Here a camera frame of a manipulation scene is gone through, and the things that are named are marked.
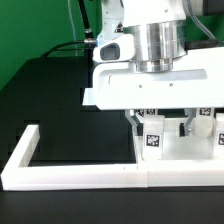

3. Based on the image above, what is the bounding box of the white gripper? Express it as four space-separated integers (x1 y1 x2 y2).
93 34 224 137

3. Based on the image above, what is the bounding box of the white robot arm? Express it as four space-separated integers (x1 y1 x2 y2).
93 0 224 136

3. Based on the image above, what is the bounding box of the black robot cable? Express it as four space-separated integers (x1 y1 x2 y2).
41 0 98 58

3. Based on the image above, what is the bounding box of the white L-shaped obstacle fixture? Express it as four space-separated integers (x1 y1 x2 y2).
1 125 224 191

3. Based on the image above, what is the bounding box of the thin white cable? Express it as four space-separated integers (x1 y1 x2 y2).
67 0 78 57

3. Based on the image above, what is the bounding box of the white AprilTag marker sheet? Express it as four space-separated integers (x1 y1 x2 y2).
82 88 96 106

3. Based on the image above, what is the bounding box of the white square tabletop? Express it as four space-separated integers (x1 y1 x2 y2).
132 116 224 165

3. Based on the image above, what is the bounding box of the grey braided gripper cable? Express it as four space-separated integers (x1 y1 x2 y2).
183 0 224 48

